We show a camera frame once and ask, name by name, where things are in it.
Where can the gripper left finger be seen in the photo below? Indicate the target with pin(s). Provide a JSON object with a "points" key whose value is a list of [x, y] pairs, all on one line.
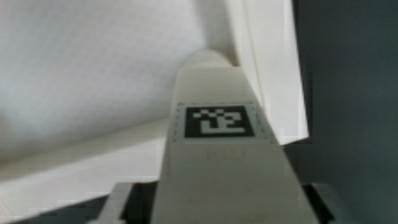
{"points": [[128, 205]]}

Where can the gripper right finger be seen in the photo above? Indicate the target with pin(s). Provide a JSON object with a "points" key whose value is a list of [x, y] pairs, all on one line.
{"points": [[327, 204]]}

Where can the white desk leg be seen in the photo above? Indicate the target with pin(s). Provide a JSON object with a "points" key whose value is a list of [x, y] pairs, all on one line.
{"points": [[228, 182]]}

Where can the white desk top tray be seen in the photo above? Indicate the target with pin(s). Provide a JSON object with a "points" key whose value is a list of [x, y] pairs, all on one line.
{"points": [[91, 52]]}

